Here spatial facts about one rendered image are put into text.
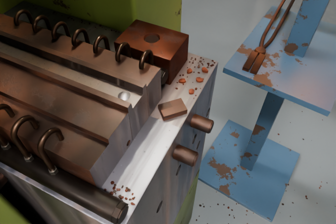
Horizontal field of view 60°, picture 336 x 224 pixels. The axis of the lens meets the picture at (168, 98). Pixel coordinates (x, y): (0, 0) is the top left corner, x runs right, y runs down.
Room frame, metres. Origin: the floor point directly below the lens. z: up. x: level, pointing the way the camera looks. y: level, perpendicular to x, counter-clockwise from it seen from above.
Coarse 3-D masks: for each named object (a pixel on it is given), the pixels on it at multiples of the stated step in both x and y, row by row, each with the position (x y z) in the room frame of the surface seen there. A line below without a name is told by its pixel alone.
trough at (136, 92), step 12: (0, 36) 0.43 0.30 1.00; (0, 48) 0.41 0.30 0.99; (12, 48) 0.41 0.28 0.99; (24, 48) 0.41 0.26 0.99; (36, 48) 0.40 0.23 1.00; (24, 60) 0.38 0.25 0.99; (36, 60) 0.38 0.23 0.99; (48, 60) 0.38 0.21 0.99; (60, 60) 0.37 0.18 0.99; (60, 72) 0.35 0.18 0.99; (72, 72) 0.35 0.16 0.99; (84, 72) 0.35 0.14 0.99; (96, 72) 0.34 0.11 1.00; (84, 84) 0.32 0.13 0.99; (96, 84) 0.32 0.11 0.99; (108, 84) 0.32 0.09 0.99; (120, 84) 0.32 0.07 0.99; (132, 84) 0.31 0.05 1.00; (132, 96) 0.30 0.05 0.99
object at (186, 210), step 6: (192, 186) 0.41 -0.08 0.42; (192, 192) 0.42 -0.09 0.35; (186, 198) 0.36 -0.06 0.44; (192, 198) 0.43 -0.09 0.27; (186, 204) 0.37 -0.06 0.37; (192, 204) 0.44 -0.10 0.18; (180, 210) 0.32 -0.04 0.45; (186, 210) 0.38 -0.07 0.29; (180, 216) 0.32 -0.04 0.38; (186, 216) 0.39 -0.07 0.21; (174, 222) 0.28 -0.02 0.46; (180, 222) 0.33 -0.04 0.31; (186, 222) 0.40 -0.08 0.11
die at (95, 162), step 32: (0, 32) 0.44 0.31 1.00; (32, 32) 0.45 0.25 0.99; (0, 64) 0.36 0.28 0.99; (32, 64) 0.35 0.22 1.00; (96, 64) 0.36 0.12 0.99; (128, 64) 0.36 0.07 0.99; (0, 96) 0.30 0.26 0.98; (32, 96) 0.29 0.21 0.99; (64, 96) 0.29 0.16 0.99; (96, 96) 0.29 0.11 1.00; (160, 96) 0.35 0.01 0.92; (0, 128) 0.25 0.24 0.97; (32, 128) 0.24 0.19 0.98; (64, 128) 0.24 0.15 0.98; (96, 128) 0.23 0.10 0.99; (128, 128) 0.26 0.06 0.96; (64, 160) 0.19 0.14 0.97; (96, 160) 0.19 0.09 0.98
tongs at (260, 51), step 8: (280, 8) 0.92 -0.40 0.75; (288, 8) 0.92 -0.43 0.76; (272, 16) 0.87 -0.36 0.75; (280, 24) 0.82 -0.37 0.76; (264, 32) 0.77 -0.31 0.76; (272, 40) 0.74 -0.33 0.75; (256, 48) 0.69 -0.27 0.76; (264, 48) 0.69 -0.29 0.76; (256, 56) 0.67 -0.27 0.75; (264, 56) 0.66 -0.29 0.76; (248, 64) 0.62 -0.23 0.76; (256, 64) 0.62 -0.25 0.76; (256, 72) 0.59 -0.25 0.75
